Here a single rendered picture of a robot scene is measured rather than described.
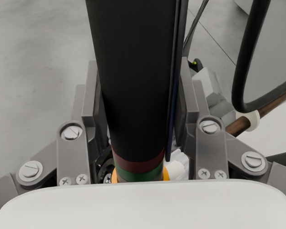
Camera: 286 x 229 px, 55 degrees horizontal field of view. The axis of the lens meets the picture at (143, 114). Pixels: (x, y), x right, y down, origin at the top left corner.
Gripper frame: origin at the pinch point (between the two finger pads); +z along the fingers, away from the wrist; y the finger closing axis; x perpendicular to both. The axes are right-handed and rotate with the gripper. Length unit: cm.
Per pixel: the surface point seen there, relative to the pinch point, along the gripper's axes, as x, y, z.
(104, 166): -27.0, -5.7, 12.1
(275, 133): -32.9, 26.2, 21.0
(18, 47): -150, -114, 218
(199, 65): -35, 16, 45
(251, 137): -36.6, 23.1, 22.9
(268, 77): -91, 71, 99
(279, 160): -16.5, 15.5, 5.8
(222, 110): -37, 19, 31
